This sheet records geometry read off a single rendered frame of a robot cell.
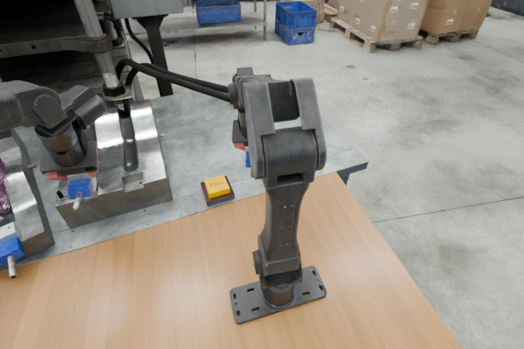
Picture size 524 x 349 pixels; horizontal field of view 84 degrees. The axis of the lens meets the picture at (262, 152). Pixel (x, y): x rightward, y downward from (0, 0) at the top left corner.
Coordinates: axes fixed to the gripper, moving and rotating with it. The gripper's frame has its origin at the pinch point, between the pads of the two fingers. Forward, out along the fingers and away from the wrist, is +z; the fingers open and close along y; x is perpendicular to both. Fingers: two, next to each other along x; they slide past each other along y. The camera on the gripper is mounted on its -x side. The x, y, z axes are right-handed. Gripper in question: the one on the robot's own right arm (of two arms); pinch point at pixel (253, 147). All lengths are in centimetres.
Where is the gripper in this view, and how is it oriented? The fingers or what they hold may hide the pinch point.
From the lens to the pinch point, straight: 81.7
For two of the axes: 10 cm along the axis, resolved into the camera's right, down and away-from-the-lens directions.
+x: -0.1, 8.9, -4.6
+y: -10.0, 0.0, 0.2
